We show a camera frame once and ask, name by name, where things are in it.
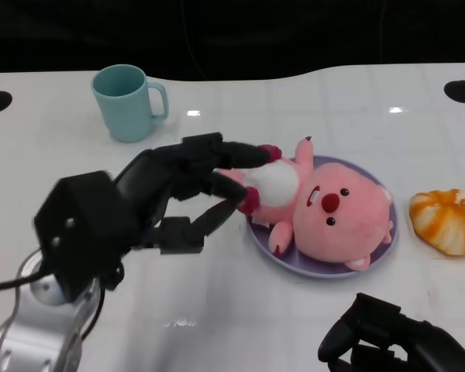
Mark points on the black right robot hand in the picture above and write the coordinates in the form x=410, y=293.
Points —
x=422, y=348

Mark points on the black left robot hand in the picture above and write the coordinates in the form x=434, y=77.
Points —
x=85, y=221

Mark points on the pink plush beaver doll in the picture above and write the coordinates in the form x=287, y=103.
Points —
x=333, y=228

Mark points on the lavender plastic plate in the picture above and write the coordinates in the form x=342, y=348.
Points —
x=317, y=267

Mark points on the teal plastic mug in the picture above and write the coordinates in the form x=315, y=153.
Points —
x=126, y=112

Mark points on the orange and white bread toy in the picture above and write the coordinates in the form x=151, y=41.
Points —
x=445, y=228

